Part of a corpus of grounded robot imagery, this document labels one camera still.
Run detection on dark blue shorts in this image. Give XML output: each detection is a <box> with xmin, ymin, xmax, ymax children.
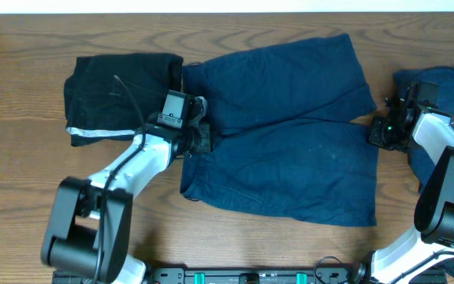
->
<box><xmin>180</xmin><ymin>34</ymin><xmax>378</xmax><ymax>227</ymax></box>

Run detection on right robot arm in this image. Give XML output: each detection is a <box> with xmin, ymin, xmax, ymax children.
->
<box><xmin>356</xmin><ymin>95</ymin><xmax>454</xmax><ymax>283</ymax></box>

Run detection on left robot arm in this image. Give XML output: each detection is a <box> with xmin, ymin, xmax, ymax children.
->
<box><xmin>41</xmin><ymin>123</ymin><xmax>211</xmax><ymax>283</ymax></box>

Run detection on folded black garment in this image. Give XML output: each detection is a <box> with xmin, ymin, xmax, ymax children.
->
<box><xmin>64</xmin><ymin>53</ymin><xmax>184</xmax><ymax>147</ymax></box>

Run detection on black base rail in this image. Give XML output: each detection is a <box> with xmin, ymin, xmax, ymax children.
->
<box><xmin>51</xmin><ymin>267</ymin><xmax>448</xmax><ymax>284</ymax></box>

